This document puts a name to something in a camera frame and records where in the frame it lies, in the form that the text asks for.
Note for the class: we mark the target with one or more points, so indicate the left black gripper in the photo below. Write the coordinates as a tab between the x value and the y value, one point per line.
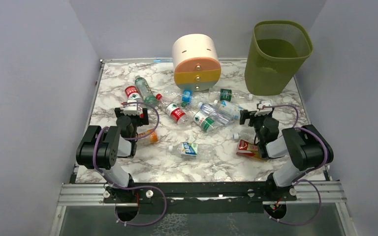
119	112

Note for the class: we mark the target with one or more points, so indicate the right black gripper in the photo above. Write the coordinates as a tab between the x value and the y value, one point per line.
245	118

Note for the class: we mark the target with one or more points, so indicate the white label bottle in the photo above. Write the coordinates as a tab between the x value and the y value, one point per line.
229	108

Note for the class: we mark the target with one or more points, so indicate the red gold label bottle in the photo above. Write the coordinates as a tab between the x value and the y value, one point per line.
249	150

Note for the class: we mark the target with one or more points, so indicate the blue lemon label bottle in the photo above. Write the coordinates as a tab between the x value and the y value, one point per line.
193	151

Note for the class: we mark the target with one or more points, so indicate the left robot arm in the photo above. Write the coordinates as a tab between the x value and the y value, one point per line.
100	148

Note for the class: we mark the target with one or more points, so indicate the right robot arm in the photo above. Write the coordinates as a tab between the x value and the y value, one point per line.
305	146

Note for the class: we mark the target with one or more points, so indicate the green plastic waste bin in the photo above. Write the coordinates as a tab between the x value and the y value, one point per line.
278	49

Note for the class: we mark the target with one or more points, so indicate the orange label bottle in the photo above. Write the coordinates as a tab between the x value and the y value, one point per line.
148	140

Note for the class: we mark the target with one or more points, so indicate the green tea bottle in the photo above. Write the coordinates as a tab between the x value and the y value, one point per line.
145	91

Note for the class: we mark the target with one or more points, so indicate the small red label bottle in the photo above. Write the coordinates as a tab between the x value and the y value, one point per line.
133	94

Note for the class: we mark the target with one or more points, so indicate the clear blue tinted bottle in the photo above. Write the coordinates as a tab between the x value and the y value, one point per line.
215	113

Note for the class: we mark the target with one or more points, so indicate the red label Nongfu bottle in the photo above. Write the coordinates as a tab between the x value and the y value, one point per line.
172	109

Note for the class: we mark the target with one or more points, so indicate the dark green label bottle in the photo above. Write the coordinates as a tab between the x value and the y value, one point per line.
227	94

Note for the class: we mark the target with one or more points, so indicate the green label Nongfu bottle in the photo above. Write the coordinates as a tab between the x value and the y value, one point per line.
202	119

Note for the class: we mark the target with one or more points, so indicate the blue label clear bottle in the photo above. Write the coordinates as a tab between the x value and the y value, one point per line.
184	96

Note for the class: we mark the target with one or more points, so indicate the cream round drawer cabinet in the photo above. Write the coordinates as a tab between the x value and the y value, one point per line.
196	63

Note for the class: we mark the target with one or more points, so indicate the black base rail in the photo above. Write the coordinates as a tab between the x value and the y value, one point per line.
197	197

